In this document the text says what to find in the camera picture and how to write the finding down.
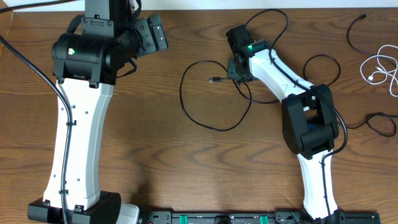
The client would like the black usb cable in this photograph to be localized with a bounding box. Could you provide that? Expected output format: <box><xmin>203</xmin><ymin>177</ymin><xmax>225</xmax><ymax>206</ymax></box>
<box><xmin>179</xmin><ymin>54</ymin><xmax>342</xmax><ymax>133</ymax></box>
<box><xmin>340</xmin><ymin>13</ymin><xmax>398</xmax><ymax>138</ymax></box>

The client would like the white usb cable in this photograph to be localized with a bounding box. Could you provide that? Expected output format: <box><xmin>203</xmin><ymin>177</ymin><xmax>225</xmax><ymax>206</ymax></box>
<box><xmin>359</xmin><ymin>45</ymin><xmax>398</xmax><ymax>98</ymax></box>

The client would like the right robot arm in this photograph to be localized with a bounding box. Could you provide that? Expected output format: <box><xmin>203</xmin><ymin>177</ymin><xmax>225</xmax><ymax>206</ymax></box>
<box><xmin>226</xmin><ymin>25</ymin><xmax>343</xmax><ymax>223</ymax></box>

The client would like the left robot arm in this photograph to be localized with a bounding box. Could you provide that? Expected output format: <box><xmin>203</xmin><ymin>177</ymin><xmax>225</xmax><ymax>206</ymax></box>
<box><xmin>27</xmin><ymin>0</ymin><xmax>168</xmax><ymax>223</ymax></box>

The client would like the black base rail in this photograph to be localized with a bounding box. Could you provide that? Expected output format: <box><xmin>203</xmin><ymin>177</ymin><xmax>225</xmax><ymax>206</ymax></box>
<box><xmin>137</xmin><ymin>210</ymin><xmax>381</xmax><ymax>224</ymax></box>

